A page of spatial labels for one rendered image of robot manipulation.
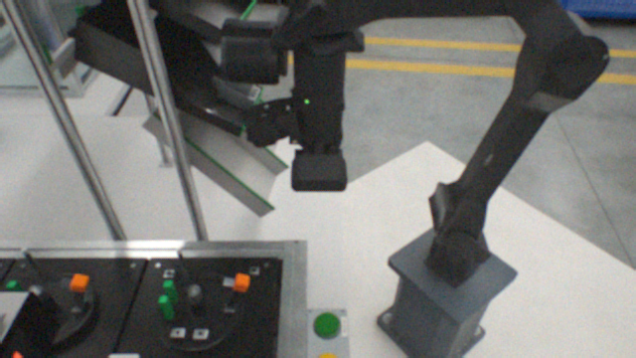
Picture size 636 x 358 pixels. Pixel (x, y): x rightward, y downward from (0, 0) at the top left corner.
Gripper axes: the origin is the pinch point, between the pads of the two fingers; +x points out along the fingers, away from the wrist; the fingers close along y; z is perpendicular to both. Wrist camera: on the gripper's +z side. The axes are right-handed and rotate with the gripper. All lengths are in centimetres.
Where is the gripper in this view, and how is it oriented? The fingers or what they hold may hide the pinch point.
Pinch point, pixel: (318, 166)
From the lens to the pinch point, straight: 56.1
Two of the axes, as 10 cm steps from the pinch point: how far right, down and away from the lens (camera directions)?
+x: 0.0, 7.4, 6.8
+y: -0.1, 6.8, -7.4
